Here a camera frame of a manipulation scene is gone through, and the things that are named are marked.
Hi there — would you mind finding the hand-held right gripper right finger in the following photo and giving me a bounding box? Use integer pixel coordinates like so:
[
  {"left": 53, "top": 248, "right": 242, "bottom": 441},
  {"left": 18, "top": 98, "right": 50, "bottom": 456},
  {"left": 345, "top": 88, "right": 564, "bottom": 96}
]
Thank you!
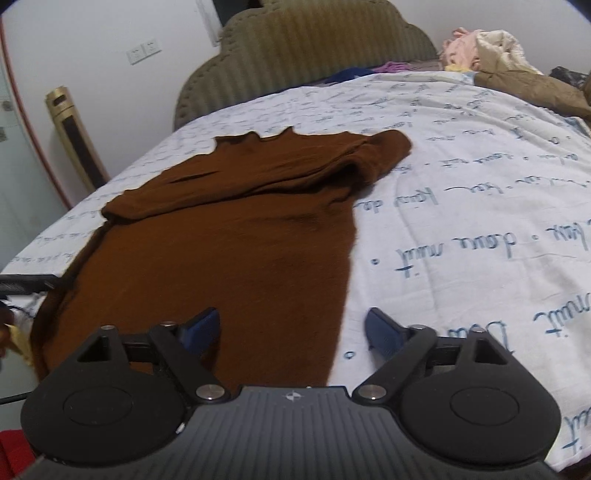
[{"left": 352, "top": 307, "right": 511, "bottom": 402}]

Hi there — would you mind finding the purple cloth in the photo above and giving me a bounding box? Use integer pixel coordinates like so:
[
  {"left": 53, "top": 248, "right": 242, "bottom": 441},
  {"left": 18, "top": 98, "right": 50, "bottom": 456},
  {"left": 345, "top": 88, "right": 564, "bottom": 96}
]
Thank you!
[{"left": 372, "top": 61, "right": 413, "bottom": 75}]

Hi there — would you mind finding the white printed blanket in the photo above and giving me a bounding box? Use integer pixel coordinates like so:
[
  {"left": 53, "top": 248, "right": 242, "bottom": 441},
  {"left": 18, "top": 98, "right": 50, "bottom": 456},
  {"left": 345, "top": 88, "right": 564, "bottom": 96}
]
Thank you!
[{"left": 0, "top": 69, "right": 591, "bottom": 474}]

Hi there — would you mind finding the cream quilted jacket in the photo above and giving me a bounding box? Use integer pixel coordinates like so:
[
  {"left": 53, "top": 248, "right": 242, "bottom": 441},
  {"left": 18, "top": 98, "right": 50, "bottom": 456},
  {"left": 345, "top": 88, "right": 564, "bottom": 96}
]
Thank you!
[{"left": 475, "top": 30, "right": 544, "bottom": 75}]

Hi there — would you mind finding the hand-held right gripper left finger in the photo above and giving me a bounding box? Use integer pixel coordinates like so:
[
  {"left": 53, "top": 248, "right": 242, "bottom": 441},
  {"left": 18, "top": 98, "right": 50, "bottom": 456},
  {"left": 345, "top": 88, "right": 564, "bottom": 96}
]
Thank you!
[{"left": 76, "top": 307, "right": 232, "bottom": 403}]

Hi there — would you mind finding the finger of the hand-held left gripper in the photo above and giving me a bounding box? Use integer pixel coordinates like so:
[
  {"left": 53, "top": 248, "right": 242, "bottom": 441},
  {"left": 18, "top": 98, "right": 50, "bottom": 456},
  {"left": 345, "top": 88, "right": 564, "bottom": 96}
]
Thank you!
[{"left": 0, "top": 274, "right": 59, "bottom": 295}]

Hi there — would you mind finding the yellow cloth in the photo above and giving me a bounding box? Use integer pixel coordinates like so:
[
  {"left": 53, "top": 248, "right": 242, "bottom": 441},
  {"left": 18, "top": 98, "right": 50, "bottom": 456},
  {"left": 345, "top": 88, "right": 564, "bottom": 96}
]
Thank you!
[{"left": 4, "top": 323, "right": 35, "bottom": 366}]

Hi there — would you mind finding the dark patterned cloth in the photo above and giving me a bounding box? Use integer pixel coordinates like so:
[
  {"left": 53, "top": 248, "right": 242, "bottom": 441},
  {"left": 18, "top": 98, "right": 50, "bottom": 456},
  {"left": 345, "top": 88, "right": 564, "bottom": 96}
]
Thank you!
[{"left": 549, "top": 66, "right": 591, "bottom": 89}]

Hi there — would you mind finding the blue cloth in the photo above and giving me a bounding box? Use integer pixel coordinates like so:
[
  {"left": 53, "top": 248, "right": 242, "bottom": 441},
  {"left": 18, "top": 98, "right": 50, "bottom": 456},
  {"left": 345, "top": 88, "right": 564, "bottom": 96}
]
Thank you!
[{"left": 323, "top": 67, "right": 376, "bottom": 85}]

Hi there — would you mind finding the red object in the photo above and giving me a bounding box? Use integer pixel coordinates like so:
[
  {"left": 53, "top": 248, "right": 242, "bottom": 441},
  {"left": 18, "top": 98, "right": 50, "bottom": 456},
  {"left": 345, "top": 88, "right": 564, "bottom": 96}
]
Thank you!
[{"left": 0, "top": 431, "right": 37, "bottom": 463}]

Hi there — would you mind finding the gold tower fan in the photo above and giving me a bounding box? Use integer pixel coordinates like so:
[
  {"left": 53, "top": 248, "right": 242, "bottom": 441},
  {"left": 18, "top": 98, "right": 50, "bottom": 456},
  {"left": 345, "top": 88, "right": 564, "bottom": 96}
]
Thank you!
[{"left": 45, "top": 86, "right": 110, "bottom": 193}]

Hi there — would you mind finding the brown knit sweater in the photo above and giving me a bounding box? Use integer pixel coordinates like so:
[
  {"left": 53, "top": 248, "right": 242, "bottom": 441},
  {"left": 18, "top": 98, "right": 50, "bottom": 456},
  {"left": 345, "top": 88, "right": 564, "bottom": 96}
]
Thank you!
[{"left": 30, "top": 129, "right": 413, "bottom": 388}]

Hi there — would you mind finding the pink cloth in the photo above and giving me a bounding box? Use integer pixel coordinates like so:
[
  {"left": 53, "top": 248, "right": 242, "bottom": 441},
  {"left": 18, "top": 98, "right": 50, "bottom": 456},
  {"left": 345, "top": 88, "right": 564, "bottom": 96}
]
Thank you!
[{"left": 441, "top": 28, "right": 482, "bottom": 70}]

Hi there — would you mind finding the olive padded headboard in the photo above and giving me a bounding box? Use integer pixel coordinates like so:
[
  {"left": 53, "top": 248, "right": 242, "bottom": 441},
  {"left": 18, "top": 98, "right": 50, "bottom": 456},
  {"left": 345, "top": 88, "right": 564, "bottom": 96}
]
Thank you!
[{"left": 173, "top": 0, "right": 438, "bottom": 131}]

